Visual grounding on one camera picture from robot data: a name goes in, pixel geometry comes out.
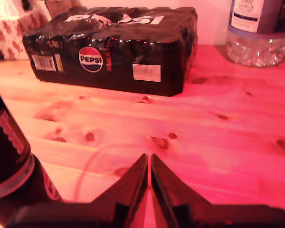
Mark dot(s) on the gingerbread print tissue box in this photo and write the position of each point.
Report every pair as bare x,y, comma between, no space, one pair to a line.
12,40

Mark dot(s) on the white paper tissue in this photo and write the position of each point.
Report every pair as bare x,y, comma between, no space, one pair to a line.
9,8

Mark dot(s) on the large clear water bottle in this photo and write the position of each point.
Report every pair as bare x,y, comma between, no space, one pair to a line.
251,47

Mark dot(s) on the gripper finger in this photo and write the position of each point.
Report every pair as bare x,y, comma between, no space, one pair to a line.
130,187
168,187

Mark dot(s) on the black Pepsi Max multipack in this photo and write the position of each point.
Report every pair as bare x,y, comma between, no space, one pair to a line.
109,78

